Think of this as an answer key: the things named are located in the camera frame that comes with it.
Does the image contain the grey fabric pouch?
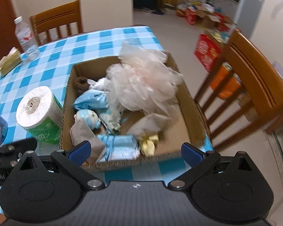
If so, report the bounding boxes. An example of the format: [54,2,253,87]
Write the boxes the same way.
[126,113,172,140]
[70,119,106,165]

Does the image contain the blue round doll toy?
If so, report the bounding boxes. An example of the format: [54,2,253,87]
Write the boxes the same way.
[74,109,101,130]

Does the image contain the yellow scrunchie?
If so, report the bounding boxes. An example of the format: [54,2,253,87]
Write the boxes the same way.
[139,134,159,157]

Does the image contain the blue brocade sachet pouch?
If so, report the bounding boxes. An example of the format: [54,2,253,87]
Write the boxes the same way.
[96,108,122,135]

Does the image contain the blue face mask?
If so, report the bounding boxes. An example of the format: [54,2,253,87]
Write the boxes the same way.
[72,89,109,110]

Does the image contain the brown scrunchie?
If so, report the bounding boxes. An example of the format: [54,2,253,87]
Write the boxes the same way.
[73,76,90,93]

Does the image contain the pink mesh bath pouf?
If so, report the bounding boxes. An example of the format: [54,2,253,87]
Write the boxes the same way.
[104,40,183,116]

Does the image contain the packaged blue face masks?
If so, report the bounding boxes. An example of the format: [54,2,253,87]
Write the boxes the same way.
[98,135,140,163]

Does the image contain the white cloth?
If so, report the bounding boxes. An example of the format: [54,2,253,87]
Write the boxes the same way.
[87,78,107,91]

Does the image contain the green toilet paper roll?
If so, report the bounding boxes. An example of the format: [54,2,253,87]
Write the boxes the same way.
[16,86,62,144]

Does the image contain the cardboard box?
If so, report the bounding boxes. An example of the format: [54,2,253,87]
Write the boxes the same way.
[60,56,206,171]

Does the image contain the gold tissue pack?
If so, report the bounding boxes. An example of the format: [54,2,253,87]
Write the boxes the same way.
[0,47,22,77]

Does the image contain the blue checkered tablecloth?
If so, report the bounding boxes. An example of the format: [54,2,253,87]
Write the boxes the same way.
[0,25,214,215]

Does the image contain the wooden chair by box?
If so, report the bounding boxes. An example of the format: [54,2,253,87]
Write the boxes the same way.
[194,29,283,152]

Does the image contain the clear water bottle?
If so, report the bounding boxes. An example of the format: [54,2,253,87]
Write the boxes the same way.
[14,16,39,61]

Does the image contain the red carton on floor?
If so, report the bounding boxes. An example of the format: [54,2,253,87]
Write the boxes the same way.
[194,34,221,72]

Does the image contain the grey refrigerator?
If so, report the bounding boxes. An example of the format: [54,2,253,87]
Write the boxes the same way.
[234,0,265,39]

